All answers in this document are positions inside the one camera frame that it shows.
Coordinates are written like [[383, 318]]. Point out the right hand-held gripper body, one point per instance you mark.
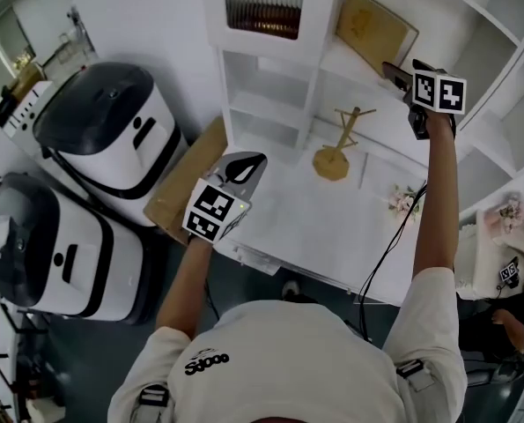
[[446, 95]]

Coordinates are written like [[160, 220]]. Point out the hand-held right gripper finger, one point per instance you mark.
[[398, 76]]

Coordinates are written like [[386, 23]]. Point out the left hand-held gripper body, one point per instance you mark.
[[211, 212]]

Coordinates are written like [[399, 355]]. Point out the tan book with gold emblem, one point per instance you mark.
[[367, 24]]

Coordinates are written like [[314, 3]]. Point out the person's right forearm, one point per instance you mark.
[[437, 192]]

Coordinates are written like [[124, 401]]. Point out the person's left forearm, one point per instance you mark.
[[184, 289]]

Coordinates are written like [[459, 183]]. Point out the white desk with shelves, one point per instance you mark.
[[314, 227]]

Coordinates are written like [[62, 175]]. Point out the brown cardboard box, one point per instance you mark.
[[182, 192]]

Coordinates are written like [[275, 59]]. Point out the wooden mug tree stand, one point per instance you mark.
[[329, 163]]

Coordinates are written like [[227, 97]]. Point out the person's white shoe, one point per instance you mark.
[[291, 289]]

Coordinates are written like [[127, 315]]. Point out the small pink flower bunch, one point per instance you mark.
[[402, 201]]

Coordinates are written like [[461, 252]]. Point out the pink flower bouquet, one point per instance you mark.
[[511, 213]]

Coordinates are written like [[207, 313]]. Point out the ribbed glass cabinet door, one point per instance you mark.
[[263, 7]]

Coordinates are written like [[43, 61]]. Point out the white vanity table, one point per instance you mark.
[[481, 254]]

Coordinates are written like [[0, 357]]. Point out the person's beige shirt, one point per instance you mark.
[[279, 359]]

